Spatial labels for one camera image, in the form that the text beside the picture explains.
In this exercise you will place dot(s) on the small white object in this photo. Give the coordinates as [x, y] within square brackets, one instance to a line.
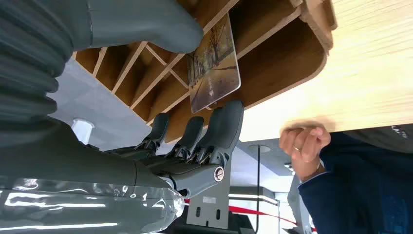
[82, 129]

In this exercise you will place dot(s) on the grey metal stand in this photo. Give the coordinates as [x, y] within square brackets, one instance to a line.
[298, 206]

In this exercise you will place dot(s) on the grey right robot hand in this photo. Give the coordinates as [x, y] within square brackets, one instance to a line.
[64, 161]

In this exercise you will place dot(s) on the card with tree picture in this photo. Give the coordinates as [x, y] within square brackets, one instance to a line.
[213, 71]

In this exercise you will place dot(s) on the black pole stand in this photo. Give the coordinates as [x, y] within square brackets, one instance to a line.
[258, 181]

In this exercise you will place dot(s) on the ribbed grey right arm sleeve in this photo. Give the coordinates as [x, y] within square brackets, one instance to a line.
[25, 64]

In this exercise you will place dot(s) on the grey metal bracket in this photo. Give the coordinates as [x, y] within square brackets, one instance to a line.
[209, 210]

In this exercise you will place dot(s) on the person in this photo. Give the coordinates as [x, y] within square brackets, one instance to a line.
[380, 139]

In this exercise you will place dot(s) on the wooden slotted card rack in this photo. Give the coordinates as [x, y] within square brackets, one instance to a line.
[284, 64]

